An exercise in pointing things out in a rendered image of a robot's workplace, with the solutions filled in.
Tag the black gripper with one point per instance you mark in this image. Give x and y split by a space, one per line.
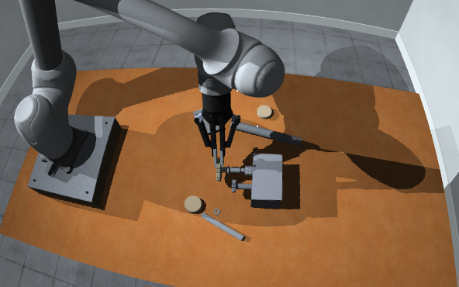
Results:
218 113

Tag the grey shaft with beige toothed gear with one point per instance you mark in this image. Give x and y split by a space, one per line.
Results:
227 170

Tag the long grey metal rod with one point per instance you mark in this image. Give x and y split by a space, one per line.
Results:
274 135

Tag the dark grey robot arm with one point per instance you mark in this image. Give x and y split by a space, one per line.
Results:
237 60

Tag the beige short cylinder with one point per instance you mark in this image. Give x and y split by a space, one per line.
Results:
193 204

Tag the beige round disc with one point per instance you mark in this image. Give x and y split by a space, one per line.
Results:
264 111

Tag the grey flat bar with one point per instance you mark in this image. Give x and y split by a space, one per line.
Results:
221 226

